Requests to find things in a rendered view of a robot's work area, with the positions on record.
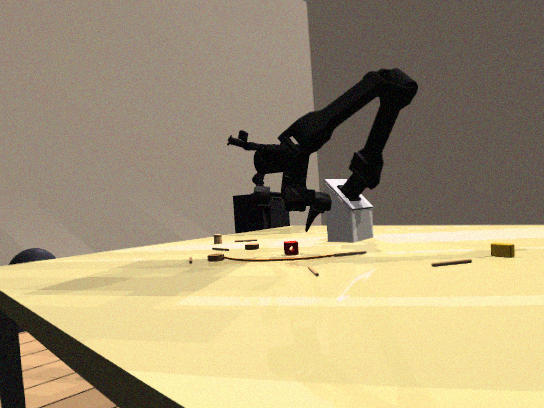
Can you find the round wooden button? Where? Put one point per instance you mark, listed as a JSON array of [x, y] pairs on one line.
[[215, 257]]

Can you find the small brown wooden block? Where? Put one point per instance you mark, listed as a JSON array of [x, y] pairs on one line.
[[502, 250]]

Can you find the red block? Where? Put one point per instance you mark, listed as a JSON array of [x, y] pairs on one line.
[[293, 251]]

